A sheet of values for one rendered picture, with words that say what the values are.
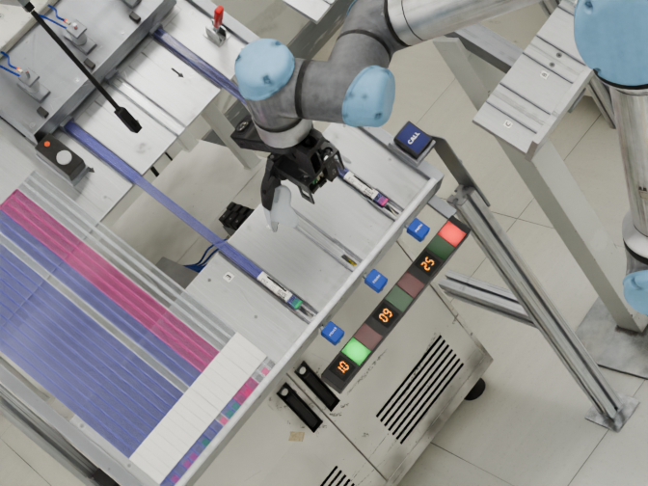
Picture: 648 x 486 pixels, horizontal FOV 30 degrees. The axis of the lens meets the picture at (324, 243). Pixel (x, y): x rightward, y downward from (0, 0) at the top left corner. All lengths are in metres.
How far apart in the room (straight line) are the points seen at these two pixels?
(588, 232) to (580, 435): 0.41
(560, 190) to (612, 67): 1.00
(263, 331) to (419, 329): 0.62
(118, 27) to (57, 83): 0.14
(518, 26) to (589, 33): 1.78
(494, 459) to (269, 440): 0.50
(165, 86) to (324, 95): 0.60
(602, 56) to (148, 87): 0.96
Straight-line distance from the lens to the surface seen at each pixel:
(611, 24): 1.28
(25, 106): 2.00
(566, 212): 2.31
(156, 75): 2.06
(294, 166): 1.67
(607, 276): 2.44
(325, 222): 1.94
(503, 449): 2.54
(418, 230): 1.94
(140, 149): 2.00
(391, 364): 2.42
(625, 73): 1.31
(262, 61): 1.51
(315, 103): 1.50
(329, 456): 2.40
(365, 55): 1.52
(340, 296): 1.89
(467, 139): 3.33
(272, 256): 1.93
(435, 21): 1.53
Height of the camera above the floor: 1.83
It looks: 33 degrees down
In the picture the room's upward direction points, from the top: 39 degrees counter-clockwise
